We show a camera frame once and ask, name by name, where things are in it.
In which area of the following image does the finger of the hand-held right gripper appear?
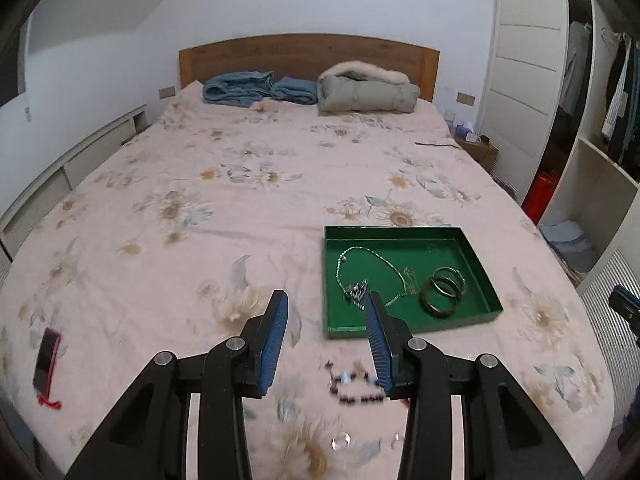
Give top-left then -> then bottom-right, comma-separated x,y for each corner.
609,285 -> 640,333

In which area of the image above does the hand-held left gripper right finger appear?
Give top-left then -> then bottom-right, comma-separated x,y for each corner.
363,291 -> 586,480

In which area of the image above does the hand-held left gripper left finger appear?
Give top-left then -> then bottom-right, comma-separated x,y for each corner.
65,289 -> 290,480

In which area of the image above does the dark bead bracelet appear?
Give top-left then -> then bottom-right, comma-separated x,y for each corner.
320,357 -> 388,406

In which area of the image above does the silver chain necklace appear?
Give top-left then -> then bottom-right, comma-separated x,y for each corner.
335,246 -> 407,311

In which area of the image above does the green jewelry tray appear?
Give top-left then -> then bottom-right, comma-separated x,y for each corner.
323,225 -> 503,341

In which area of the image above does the white louvered panel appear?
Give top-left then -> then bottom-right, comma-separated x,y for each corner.
575,250 -> 640,411

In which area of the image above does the pile of folded clothes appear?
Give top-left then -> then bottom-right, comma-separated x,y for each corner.
539,220 -> 598,281

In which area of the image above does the red fire extinguisher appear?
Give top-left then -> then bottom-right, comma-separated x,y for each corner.
521,169 -> 560,225

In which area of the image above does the floral bed sheet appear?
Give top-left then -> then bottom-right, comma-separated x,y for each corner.
0,82 -> 616,480

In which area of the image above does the wooden nightstand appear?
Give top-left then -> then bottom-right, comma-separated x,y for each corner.
457,135 -> 500,171

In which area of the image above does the row of hanging clothes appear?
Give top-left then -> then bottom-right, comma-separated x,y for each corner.
600,27 -> 640,166

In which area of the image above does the red phone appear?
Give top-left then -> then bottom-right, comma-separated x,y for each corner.
32,327 -> 63,393

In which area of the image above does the hanging grey coat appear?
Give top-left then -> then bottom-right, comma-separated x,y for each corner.
557,20 -> 593,116

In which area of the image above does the small blue blanket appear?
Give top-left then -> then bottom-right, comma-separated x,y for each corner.
271,76 -> 320,106

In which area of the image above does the grey fur-trimmed jacket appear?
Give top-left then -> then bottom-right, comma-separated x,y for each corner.
316,61 -> 421,116

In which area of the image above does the large blue blanket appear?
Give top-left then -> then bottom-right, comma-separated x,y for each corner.
202,71 -> 276,108

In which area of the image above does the white radiator cover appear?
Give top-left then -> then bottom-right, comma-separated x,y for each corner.
0,105 -> 148,261

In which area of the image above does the white wardrobe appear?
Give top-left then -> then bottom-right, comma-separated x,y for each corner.
475,0 -> 640,301

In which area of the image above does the wooden headboard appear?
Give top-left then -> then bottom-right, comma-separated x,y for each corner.
178,34 -> 441,102

